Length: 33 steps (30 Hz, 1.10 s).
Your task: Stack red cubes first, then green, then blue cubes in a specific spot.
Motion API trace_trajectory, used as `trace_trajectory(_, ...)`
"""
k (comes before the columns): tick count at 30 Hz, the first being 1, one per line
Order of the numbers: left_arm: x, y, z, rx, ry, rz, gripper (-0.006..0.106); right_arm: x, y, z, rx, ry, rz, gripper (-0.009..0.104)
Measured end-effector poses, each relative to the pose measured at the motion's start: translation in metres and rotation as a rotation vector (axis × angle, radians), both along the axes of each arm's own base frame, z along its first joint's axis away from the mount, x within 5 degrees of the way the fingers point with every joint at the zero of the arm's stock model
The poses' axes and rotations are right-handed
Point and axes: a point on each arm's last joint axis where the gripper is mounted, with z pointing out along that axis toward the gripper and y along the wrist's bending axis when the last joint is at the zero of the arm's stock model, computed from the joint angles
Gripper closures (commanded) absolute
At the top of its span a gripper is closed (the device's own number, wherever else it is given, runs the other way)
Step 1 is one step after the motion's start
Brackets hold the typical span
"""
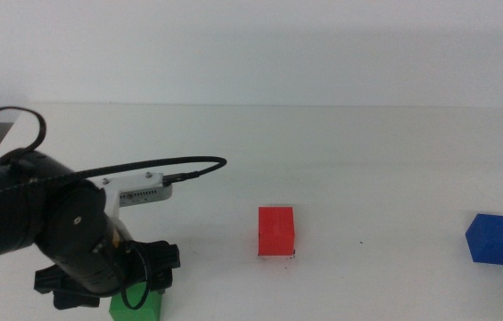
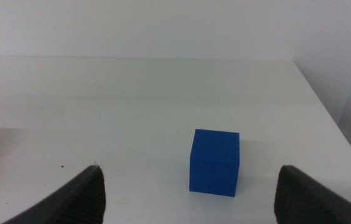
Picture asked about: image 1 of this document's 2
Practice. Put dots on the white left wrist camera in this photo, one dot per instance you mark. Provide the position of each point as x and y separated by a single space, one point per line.
144 189

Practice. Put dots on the red cube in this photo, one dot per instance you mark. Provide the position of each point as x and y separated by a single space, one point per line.
276 232

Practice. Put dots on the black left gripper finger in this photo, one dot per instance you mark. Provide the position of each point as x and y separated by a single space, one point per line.
164 263
62 287

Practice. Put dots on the blue cube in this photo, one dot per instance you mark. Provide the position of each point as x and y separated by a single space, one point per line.
494 241

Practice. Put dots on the green cube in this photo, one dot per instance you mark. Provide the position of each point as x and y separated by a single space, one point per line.
146 312

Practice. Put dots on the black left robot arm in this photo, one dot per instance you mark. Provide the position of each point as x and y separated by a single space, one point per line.
2 209

